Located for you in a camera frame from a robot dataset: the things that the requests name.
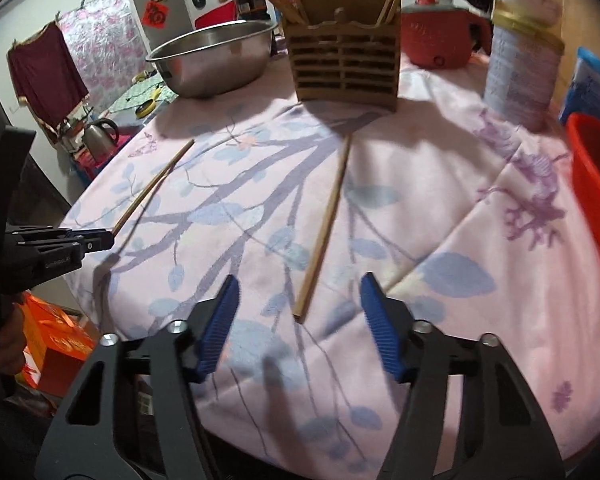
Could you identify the dark red hanging garment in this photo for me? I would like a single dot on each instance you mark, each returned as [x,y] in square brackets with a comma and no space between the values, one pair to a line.
[45,75]

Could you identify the green patterned cloth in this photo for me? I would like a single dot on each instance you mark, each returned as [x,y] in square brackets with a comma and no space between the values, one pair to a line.
[140,91]

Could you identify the red paper door decoration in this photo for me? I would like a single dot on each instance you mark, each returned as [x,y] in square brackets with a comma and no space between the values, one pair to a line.
[154,14]

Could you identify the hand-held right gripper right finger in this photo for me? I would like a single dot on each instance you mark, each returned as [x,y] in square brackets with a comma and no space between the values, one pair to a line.
[380,330]

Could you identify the wooden slatted chopstick holder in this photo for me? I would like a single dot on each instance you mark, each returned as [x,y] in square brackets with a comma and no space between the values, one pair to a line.
[345,60]

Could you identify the person's left hand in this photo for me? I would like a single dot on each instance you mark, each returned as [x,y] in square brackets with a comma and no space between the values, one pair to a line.
[10,340]

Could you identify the person's dark clothing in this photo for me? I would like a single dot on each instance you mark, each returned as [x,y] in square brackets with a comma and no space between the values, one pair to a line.
[10,440]

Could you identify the blue packet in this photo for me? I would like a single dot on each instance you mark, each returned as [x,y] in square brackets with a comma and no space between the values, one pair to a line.
[597,90]

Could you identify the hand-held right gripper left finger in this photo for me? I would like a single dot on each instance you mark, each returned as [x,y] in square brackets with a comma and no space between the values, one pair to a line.
[220,330]

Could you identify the stainless steel bowl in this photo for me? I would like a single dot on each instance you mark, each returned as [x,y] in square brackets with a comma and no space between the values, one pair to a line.
[215,60]

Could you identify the white milk powder can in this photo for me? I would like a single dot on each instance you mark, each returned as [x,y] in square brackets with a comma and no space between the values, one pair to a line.
[522,70]

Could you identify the orange gift box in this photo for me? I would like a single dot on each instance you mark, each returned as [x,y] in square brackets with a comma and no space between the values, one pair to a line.
[55,345]

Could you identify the pink floral cloth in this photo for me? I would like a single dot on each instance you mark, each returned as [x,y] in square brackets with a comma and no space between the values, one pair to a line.
[430,375]

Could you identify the pink floral hanging sheet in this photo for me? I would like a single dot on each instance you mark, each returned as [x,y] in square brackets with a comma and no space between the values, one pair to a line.
[105,45]

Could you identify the red plastic basket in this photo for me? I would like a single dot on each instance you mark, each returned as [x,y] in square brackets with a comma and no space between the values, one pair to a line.
[597,185]

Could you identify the steel electric kettle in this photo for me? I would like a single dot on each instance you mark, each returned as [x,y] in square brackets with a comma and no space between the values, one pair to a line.
[100,140]

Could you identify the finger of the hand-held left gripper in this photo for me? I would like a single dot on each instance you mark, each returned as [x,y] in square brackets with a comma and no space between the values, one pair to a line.
[55,236]
[55,250]

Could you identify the red electric pot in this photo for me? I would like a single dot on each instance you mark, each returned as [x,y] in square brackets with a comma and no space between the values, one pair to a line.
[440,35]

